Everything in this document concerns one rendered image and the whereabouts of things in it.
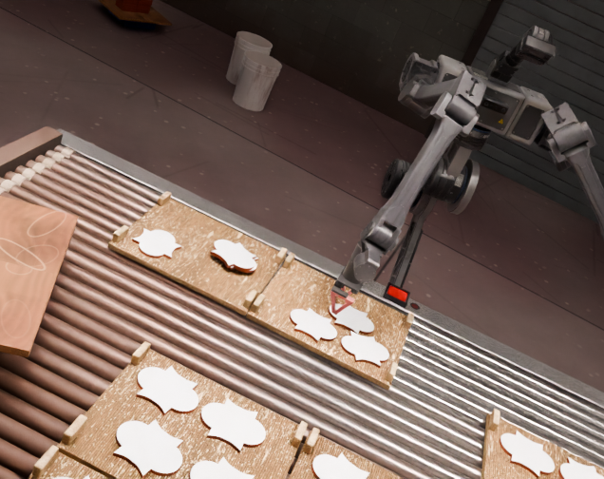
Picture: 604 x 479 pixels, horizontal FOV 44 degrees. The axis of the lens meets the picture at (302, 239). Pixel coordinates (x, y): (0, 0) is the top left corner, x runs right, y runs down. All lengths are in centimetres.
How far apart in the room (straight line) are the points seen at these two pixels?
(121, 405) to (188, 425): 14
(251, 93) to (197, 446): 435
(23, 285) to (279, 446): 63
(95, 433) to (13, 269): 40
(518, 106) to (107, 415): 166
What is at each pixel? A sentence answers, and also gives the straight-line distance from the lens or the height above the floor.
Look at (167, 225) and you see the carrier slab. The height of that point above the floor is 94.
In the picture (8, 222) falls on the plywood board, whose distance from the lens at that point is 182.
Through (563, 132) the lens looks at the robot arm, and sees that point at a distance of 212.
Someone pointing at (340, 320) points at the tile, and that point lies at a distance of 203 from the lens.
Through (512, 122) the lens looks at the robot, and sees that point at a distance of 260.
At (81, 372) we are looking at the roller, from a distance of 165.
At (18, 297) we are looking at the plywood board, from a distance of 161.
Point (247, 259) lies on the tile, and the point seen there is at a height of 97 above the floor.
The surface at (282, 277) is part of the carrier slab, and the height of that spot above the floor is 94.
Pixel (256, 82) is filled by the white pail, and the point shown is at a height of 23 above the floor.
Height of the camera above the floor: 206
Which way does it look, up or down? 29 degrees down
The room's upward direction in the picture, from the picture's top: 23 degrees clockwise
